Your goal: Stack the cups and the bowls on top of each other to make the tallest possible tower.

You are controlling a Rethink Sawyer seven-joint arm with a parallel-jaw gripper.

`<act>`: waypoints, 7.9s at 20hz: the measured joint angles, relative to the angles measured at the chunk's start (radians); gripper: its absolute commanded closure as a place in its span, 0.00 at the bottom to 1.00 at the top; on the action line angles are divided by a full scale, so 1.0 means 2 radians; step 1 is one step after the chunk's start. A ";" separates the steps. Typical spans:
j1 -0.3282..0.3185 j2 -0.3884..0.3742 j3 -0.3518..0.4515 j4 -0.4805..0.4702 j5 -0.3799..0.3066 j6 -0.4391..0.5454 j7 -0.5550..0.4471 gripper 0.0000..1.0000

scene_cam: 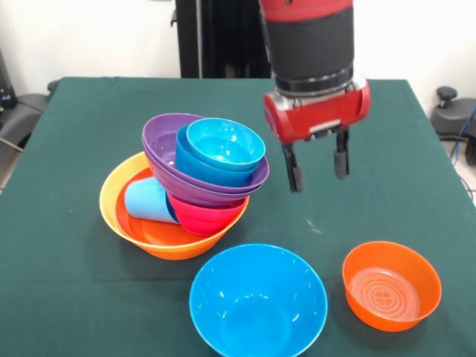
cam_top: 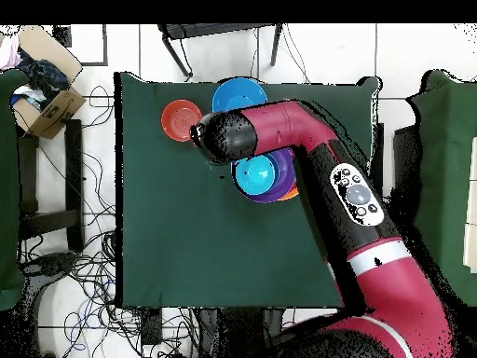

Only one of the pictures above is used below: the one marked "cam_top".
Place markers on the cyan ribbed bowl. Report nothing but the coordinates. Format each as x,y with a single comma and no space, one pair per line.
255,175

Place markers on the purple bowl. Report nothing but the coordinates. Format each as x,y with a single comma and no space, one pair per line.
287,182

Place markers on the large orange bowl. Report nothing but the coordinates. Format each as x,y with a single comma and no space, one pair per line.
292,194

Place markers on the large blue bowl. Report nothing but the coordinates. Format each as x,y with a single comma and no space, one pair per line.
238,93

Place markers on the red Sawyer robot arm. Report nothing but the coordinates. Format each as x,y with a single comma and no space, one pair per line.
391,291

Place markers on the dark green tablecloth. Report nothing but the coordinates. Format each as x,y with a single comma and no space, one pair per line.
149,223

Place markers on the black power adapter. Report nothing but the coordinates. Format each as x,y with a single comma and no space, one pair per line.
151,326

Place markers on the black bench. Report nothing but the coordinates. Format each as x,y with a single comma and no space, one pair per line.
74,167

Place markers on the black metal chair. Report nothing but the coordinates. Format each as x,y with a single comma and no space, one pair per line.
208,30

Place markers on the cardboard box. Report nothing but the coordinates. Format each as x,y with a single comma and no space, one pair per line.
56,112

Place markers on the green cloth covered table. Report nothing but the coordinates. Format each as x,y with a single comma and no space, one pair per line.
447,167
9,186

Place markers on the dark blue cloth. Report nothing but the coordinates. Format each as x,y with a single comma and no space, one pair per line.
44,76

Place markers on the white box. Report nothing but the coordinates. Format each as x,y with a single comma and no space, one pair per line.
472,186

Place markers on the black floor box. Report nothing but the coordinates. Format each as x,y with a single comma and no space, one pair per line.
62,35

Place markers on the pale pink cloth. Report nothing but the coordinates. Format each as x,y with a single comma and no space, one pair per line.
9,54

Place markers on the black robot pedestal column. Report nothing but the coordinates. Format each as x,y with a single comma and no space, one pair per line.
242,332

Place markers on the dark grey pedestal foot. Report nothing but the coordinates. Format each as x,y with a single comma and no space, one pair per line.
52,264

